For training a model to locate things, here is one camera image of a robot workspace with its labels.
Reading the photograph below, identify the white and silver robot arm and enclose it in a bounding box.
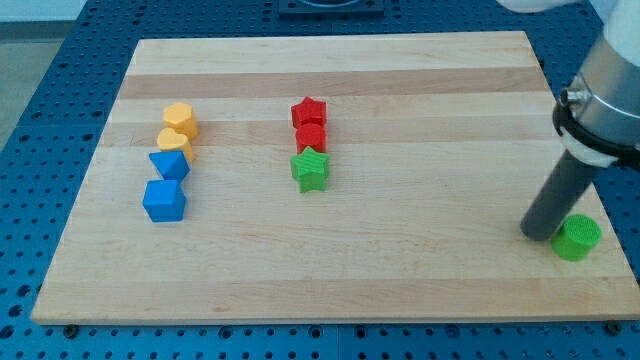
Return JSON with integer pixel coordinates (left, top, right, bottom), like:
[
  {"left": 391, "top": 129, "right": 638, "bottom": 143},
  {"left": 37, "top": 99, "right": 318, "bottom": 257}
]
[{"left": 553, "top": 0, "right": 639, "bottom": 168}]

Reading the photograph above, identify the green star block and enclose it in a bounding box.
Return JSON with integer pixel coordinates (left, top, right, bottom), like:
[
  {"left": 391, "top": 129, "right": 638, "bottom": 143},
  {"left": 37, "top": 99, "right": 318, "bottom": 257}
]
[{"left": 290, "top": 147, "right": 330, "bottom": 193}]

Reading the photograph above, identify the wooden board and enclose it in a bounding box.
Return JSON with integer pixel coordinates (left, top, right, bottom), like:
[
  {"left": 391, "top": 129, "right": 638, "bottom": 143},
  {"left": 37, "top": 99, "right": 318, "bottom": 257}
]
[{"left": 31, "top": 31, "right": 639, "bottom": 325}]

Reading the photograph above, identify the red cylinder block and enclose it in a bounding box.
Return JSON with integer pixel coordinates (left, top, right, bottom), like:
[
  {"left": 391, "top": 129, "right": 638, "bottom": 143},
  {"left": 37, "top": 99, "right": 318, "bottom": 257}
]
[{"left": 295, "top": 123, "right": 327, "bottom": 154}]

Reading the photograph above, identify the red star block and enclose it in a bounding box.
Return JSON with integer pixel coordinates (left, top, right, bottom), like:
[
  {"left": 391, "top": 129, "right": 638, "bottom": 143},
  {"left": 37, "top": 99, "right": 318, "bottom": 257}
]
[{"left": 291, "top": 97, "right": 327, "bottom": 129}]

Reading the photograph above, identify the blue triangular block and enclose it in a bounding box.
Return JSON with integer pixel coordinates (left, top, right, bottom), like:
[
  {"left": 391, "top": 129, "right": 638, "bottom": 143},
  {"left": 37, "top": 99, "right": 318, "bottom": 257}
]
[{"left": 149, "top": 150, "right": 191, "bottom": 182}]

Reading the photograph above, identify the yellow hexagon block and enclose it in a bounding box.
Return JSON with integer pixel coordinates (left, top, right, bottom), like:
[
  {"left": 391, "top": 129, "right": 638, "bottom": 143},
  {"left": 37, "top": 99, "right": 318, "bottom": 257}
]
[{"left": 163, "top": 102, "right": 199, "bottom": 140}]

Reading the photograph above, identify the blue cube block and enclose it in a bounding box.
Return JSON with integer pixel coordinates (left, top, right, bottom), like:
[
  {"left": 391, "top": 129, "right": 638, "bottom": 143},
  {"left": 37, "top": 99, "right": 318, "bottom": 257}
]
[{"left": 142, "top": 180, "right": 186, "bottom": 222}]

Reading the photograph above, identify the yellow heart block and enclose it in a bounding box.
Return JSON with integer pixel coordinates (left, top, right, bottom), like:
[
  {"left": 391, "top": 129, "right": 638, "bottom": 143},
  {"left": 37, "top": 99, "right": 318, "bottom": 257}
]
[{"left": 156, "top": 128, "right": 195, "bottom": 163}]

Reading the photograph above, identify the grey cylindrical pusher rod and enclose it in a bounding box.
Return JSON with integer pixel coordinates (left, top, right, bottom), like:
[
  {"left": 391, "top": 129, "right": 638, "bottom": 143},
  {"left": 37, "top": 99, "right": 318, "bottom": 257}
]
[{"left": 520, "top": 150, "right": 600, "bottom": 241}]

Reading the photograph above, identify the green cylinder block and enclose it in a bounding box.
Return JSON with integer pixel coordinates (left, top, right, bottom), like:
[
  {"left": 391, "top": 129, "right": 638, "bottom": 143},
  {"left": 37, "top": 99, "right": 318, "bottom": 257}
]
[{"left": 551, "top": 214, "right": 602, "bottom": 262}]

